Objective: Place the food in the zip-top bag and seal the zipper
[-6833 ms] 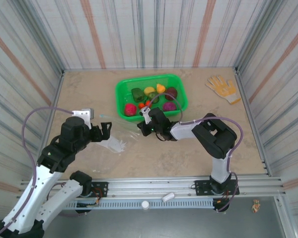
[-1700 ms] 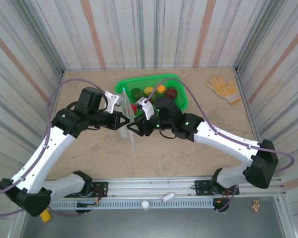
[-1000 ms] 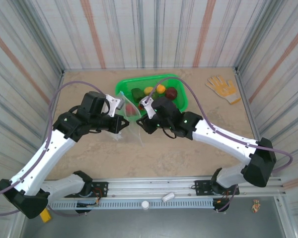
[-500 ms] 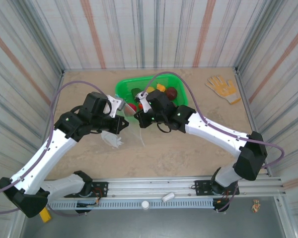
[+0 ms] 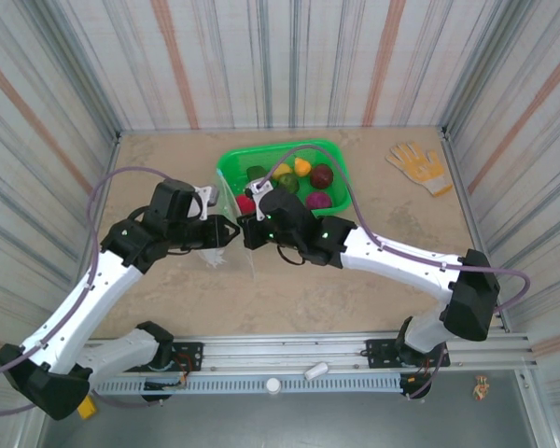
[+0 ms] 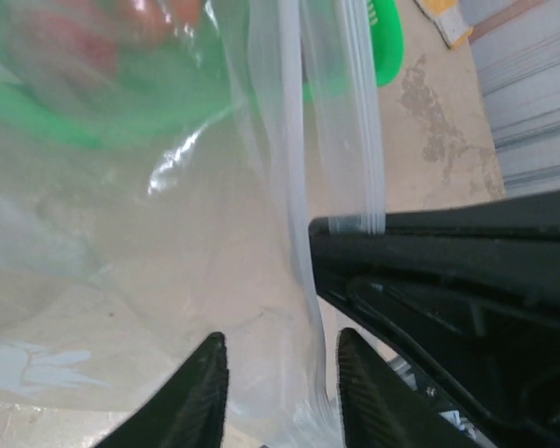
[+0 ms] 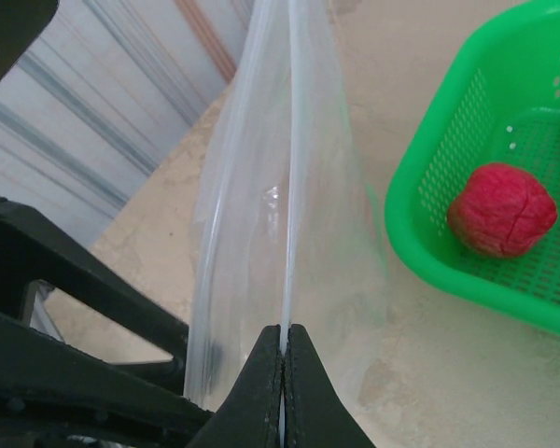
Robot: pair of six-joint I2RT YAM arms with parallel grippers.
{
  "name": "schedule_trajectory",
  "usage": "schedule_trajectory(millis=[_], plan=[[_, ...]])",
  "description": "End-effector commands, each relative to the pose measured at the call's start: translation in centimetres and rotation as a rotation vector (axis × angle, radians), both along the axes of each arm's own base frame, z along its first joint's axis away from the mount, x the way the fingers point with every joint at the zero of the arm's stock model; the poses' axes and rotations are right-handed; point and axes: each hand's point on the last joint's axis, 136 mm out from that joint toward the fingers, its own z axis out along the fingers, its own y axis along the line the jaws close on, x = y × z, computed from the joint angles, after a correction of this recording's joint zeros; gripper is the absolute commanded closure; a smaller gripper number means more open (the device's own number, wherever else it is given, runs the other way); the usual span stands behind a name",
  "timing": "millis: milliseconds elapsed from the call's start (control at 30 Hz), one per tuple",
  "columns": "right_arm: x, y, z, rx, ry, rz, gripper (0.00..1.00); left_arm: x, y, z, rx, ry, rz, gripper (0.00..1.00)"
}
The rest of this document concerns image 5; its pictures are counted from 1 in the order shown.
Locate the clear zip-top bag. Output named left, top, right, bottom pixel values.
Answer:
left=200, top=170, right=258, bottom=281

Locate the purple toy fruit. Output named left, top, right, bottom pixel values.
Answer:
left=305, top=189, right=333, bottom=212

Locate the green toy bell pepper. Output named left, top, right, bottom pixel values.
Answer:
left=278, top=173, right=301, bottom=195

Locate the dark red toy fruit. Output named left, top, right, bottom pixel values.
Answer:
left=309, top=162, right=335, bottom=190

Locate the green plastic basket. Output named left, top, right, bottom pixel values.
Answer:
left=216, top=138, right=355, bottom=218

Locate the yellow white work glove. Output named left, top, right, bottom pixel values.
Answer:
left=385, top=142, right=454, bottom=198

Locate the white plastic cylinder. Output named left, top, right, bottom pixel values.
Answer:
left=303, top=361, right=330, bottom=381

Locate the yellow plastic block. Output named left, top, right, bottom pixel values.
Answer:
left=77, top=396, right=98, bottom=420

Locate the small colourful toy figure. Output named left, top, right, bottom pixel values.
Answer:
left=471, top=375, right=491, bottom=403

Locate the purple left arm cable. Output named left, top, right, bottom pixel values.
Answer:
left=0, top=165, right=206, bottom=416

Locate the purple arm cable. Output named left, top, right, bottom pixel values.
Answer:
left=256, top=143, right=532, bottom=314
left=0, top=165, right=206, bottom=416

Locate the aluminium side frame rail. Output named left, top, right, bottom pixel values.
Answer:
left=77, top=132, right=122, bottom=281
left=441, top=125, right=512, bottom=333

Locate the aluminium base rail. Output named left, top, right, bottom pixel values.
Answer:
left=81, top=329, right=538, bottom=374

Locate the red black wire bundle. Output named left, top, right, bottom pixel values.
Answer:
left=400, top=349, right=449, bottom=400
left=175, top=352, right=193, bottom=388

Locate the slotted grey cable duct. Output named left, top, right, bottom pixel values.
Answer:
left=92, top=372, right=405, bottom=396

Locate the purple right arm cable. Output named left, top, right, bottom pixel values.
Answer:
left=256, top=143, right=532, bottom=314

